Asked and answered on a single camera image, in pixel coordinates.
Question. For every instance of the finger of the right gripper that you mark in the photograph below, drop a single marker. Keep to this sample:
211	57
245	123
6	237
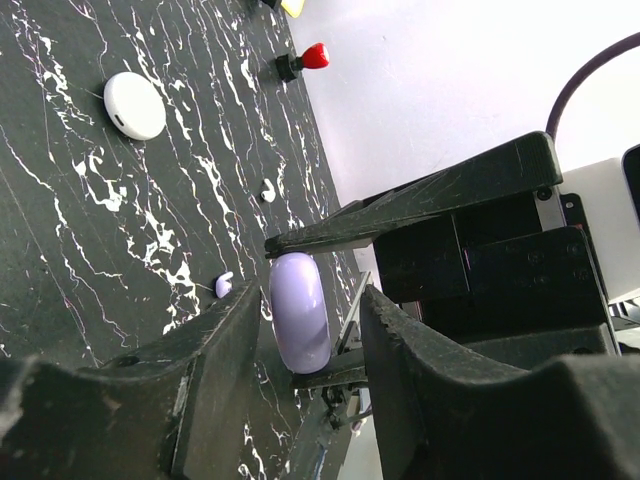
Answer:
344	369

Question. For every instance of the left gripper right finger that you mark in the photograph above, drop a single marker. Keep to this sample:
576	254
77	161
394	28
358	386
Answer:
443	411

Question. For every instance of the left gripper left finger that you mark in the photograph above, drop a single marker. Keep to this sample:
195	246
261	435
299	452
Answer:
172	409

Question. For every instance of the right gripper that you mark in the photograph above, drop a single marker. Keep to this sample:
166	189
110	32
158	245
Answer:
487	277

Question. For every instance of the purple earbud charging case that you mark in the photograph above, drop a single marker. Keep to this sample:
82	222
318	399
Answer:
300	319

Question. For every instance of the white earbud charging case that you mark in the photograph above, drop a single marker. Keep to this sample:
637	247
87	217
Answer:
134	106

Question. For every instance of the white earbud far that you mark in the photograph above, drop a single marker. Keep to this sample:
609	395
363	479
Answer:
268	192

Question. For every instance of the red stamp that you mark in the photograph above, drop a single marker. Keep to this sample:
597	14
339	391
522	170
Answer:
289	66

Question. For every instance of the small whiteboard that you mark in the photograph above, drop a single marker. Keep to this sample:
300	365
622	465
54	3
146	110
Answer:
293	8

